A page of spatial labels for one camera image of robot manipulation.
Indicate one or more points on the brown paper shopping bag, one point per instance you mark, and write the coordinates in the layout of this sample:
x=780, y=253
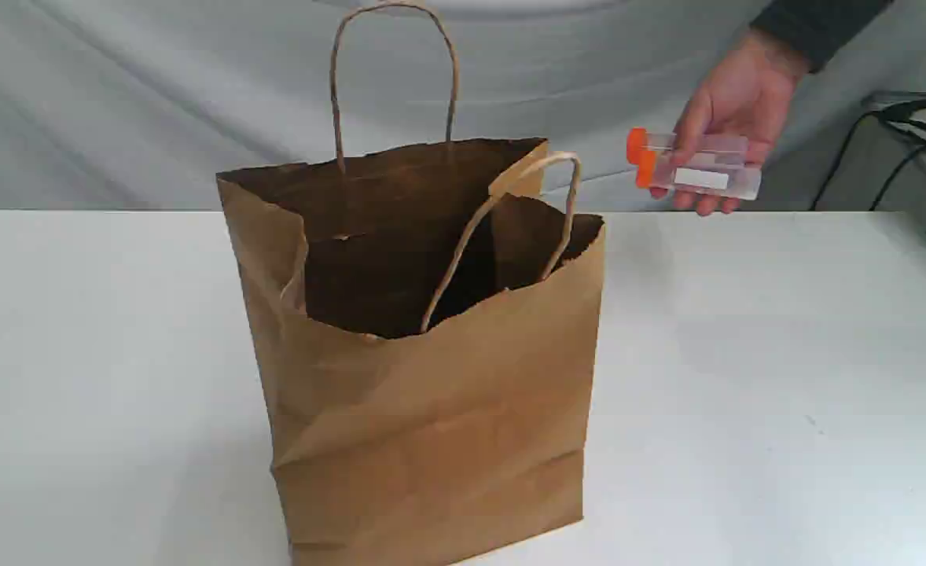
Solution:
x=425, y=322

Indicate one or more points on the grey draped backdrop cloth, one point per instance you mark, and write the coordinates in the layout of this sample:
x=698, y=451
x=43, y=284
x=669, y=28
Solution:
x=137, y=104

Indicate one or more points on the person's bare hand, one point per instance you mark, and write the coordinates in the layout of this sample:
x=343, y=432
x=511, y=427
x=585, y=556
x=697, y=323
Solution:
x=748, y=94

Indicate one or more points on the orange-capped clear tube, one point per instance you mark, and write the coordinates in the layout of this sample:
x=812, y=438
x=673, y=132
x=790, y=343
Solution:
x=722, y=174
x=724, y=149

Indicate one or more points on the dark grey sleeved forearm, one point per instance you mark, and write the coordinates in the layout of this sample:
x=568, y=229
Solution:
x=817, y=30

